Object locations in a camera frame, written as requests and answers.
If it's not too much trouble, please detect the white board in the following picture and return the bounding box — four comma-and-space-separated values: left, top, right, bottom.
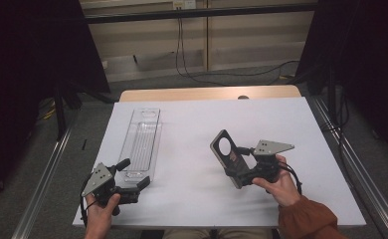
72, 97, 367, 229

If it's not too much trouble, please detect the wooden table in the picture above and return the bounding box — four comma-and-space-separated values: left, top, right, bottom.
118, 85, 302, 103

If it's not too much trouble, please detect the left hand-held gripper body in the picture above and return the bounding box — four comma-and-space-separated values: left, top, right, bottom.
81, 161, 140, 217

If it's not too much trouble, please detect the left hand-held gripper cable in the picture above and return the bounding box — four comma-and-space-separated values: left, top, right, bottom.
79, 177, 96, 231

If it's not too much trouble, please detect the person's left hand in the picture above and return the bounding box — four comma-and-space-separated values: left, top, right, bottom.
84, 192, 122, 239

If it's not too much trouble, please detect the hand-held gripper cable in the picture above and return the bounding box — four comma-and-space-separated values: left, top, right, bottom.
79, 177, 96, 231
277, 161, 303, 197

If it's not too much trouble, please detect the yellow cable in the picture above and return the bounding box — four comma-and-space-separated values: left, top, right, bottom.
41, 99, 58, 121

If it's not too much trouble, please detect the black cable bundle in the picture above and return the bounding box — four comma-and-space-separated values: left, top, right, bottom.
320, 92, 351, 161

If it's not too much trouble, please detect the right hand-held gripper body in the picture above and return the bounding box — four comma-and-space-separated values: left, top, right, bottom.
237, 139, 295, 187

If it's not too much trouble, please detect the clear plastic tray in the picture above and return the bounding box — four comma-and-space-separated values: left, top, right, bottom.
117, 107, 164, 184

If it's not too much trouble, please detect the black metal stand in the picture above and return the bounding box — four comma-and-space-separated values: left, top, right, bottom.
53, 79, 116, 141

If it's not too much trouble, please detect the black curtain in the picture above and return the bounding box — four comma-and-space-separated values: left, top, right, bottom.
0, 0, 112, 207
293, 0, 388, 167

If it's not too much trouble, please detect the person's right hand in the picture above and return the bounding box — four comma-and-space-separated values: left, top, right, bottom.
251, 153, 303, 209

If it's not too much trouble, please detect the black horizontal bar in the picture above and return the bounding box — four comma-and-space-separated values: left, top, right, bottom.
84, 2, 317, 25

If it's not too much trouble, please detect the white wall outlet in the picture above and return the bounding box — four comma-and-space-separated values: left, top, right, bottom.
172, 0, 197, 10

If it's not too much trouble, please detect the metal floor rail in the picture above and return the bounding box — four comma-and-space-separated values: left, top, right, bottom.
10, 126, 73, 239
309, 96, 388, 239

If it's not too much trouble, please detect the right hand-held gripper cable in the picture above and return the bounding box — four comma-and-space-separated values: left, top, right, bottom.
277, 161, 303, 197

